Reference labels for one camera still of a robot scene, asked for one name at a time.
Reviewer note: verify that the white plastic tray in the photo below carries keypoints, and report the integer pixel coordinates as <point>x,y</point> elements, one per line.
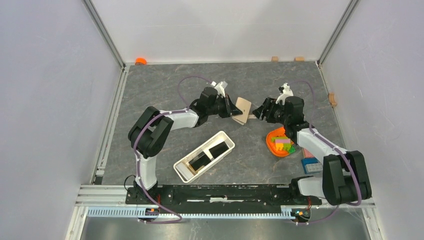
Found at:
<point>186,173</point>

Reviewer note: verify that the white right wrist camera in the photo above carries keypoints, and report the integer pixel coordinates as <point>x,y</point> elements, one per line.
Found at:
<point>285,92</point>

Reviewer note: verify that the white toothed cable rail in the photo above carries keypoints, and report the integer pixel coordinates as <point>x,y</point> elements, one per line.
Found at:
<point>144,213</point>

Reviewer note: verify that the wooden block right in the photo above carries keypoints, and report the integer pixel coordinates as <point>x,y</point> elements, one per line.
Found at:
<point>299,59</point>

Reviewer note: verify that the orange round cap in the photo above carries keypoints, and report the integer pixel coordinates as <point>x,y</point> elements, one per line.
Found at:
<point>140,61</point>

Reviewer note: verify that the curved wooden piece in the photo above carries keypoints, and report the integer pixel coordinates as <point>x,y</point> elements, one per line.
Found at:
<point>332,99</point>

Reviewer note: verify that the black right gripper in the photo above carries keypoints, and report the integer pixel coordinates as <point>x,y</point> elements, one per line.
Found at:
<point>268,104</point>

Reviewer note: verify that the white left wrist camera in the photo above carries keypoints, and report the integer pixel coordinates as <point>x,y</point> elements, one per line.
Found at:
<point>220,88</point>

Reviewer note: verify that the blue small box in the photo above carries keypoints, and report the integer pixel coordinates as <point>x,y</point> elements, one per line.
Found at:
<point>311,165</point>

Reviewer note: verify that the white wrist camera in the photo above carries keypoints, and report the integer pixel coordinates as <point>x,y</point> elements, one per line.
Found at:
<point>285,92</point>
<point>220,88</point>

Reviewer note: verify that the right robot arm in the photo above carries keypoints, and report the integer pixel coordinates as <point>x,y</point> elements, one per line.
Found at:
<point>344,177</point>

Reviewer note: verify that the orange bowl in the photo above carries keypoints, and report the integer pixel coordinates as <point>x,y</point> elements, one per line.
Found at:
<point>277,132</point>

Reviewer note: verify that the beige leather card holder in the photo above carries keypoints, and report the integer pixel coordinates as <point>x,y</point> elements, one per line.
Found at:
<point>246,114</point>

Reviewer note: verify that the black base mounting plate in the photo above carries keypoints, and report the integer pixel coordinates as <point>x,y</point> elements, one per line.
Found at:
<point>221,198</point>

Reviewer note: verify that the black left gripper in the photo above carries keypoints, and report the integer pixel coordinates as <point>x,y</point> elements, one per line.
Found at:
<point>229,108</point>

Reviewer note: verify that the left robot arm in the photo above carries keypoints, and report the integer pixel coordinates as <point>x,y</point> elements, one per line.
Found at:
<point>149,134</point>

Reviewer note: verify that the black credit card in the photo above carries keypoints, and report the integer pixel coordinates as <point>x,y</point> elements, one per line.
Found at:
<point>199,161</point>
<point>218,149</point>

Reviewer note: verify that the coloured toy blocks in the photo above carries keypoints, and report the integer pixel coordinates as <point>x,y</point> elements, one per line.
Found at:
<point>281,146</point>

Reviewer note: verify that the pink card box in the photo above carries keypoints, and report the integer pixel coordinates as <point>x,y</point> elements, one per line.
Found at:
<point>306,154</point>

